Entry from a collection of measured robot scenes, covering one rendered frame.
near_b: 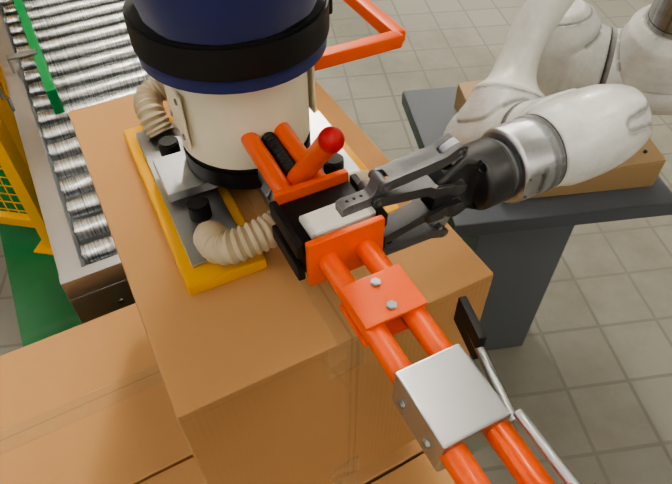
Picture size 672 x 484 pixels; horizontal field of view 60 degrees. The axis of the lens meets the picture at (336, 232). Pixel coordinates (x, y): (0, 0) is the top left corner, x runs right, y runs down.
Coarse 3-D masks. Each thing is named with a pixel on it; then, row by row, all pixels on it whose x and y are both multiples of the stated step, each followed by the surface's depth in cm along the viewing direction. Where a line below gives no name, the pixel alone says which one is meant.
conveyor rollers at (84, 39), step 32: (0, 0) 234; (32, 0) 232; (64, 0) 236; (96, 0) 234; (64, 32) 218; (96, 32) 216; (32, 64) 203; (64, 64) 200; (96, 64) 204; (128, 64) 201; (32, 96) 192; (64, 96) 188; (96, 96) 193; (64, 128) 176; (64, 160) 166; (64, 192) 159; (96, 224) 149; (96, 256) 144
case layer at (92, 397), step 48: (96, 336) 126; (144, 336) 126; (0, 384) 119; (48, 384) 119; (96, 384) 119; (144, 384) 119; (0, 432) 112; (48, 432) 112; (96, 432) 112; (144, 432) 112; (0, 480) 106; (48, 480) 106; (96, 480) 106; (144, 480) 107; (192, 480) 106; (384, 480) 106; (432, 480) 106
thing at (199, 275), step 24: (144, 144) 85; (168, 144) 81; (144, 168) 82; (216, 192) 78; (168, 216) 75; (192, 216) 73; (216, 216) 75; (240, 216) 75; (168, 240) 73; (192, 240) 72; (192, 264) 69; (216, 264) 70; (240, 264) 70; (264, 264) 71; (192, 288) 68
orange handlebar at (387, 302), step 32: (352, 0) 92; (384, 32) 86; (320, 64) 80; (288, 128) 68; (256, 160) 65; (384, 256) 55; (352, 288) 51; (384, 288) 51; (416, 288) 51; (352, 320) 52; (384, 320) 49; (416, 320) 50; (384, 352) 48; (512, 448) 42; (480, 480) 40; (544, 480) 40
